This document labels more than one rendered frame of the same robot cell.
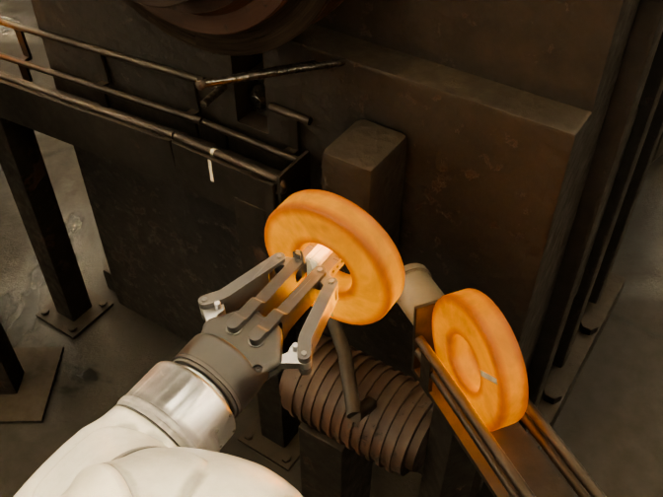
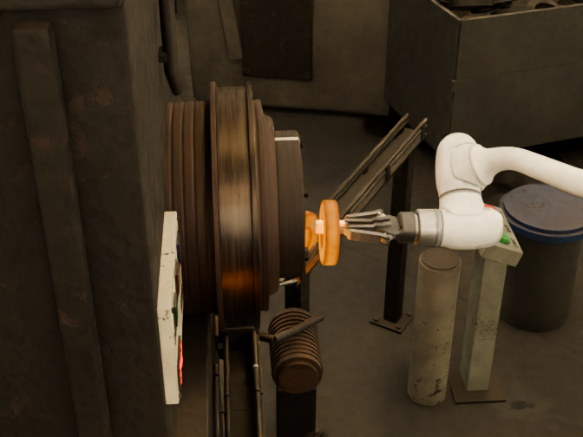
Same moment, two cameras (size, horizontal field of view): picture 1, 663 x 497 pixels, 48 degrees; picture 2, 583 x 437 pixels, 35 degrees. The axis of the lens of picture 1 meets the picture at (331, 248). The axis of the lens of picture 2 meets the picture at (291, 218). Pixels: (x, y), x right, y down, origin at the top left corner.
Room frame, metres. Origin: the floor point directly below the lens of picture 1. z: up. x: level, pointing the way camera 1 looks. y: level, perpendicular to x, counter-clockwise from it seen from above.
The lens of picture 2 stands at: (1.75, 1.41, 2.05)
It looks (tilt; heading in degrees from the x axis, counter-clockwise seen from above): 32 degrees down; 232
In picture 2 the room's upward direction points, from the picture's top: straight up
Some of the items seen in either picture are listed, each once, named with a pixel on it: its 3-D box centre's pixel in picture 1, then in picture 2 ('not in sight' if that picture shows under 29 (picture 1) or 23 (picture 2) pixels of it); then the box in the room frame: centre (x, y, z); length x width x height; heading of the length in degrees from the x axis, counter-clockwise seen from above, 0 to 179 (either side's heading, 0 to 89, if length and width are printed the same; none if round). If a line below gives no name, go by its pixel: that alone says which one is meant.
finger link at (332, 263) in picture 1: (334, 273); not in sight; (0.51, 0.00, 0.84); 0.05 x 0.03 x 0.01; 146
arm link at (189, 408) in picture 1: (179, 416); (425, 227); (0.36, 0.13, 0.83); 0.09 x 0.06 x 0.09; 56
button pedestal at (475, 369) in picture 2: not in sight; (483, 305); (-0.08, 0.00, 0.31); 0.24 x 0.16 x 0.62; 57
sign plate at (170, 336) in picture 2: not in sight; (172, 303); (1.19, 0.38, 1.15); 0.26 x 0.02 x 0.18; 57
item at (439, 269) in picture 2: not in sight; (433, 329); (0.08, -0.06, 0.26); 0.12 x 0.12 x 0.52
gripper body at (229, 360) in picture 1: (234, 355); (395, 227); (0.42, 0.09, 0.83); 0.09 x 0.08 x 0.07; 146
